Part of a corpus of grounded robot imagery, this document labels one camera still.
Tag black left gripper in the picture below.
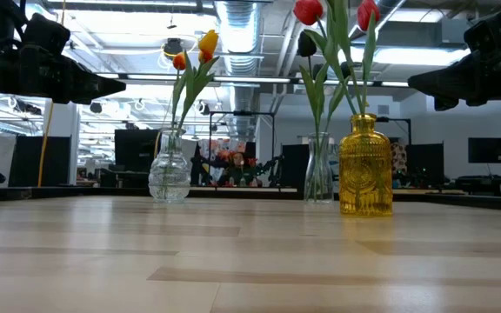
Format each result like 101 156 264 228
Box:
0 45 126 104

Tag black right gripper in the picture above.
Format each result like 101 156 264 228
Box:
408 41 501 111

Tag amber yellow glass vase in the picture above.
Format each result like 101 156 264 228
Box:
338 113 394 217

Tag round ribbed clear glass vase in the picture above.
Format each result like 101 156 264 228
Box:
148 128 191 204

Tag tall slim clear glass vase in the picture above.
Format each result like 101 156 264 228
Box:
304 132 335 204

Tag black desk monitor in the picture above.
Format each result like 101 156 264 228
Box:
114 128 161 173

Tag wide black partition panel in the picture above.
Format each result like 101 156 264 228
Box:
8 136 72 188

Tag black desk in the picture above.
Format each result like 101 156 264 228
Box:
453 174 501 197

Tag floral patterned cloth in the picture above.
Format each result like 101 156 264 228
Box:
197 137 251 187

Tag long ceiling light strip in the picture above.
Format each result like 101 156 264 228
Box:
0 70 411 91

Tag person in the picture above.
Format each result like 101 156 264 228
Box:
222 151 256 188

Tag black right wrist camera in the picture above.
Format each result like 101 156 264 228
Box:
464 17 501 56

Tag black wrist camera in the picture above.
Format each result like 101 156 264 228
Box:
464 17 501 56
23 12 71 56

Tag black stand frame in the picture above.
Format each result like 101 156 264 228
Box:
207 110 277 186
376 116 412 183

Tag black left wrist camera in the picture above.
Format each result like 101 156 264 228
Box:
23 12 71 56

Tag yellow hanging cord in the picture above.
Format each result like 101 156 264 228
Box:
37 0 67 189

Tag black wall monitor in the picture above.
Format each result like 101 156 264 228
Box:
468 137 501 164

